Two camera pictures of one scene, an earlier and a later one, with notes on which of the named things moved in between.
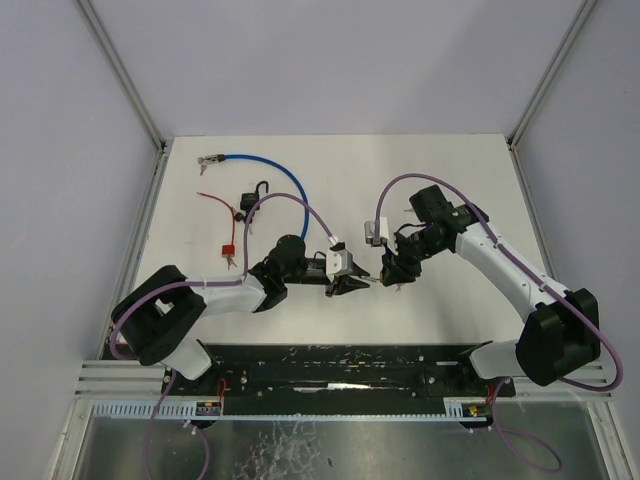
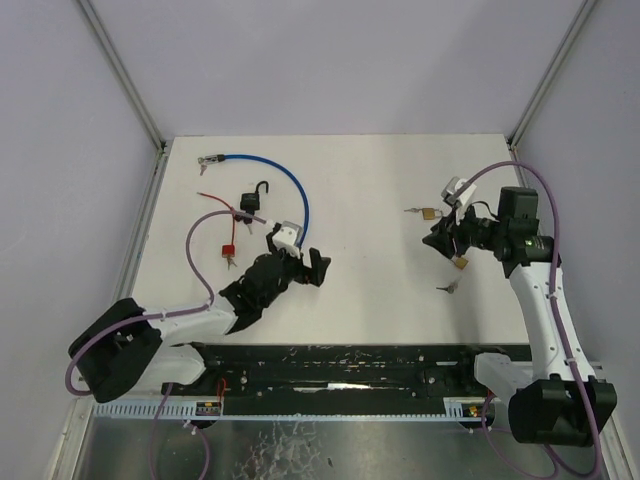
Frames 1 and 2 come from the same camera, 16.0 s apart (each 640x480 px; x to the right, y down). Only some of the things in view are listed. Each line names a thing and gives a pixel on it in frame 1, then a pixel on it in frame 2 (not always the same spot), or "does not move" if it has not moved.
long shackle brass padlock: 381,277 → 460,262
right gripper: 400,261 → 455,237
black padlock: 249,200 does not move
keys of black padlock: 239,217 does not move
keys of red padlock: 230,261 does not move
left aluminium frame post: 159,144 does not move
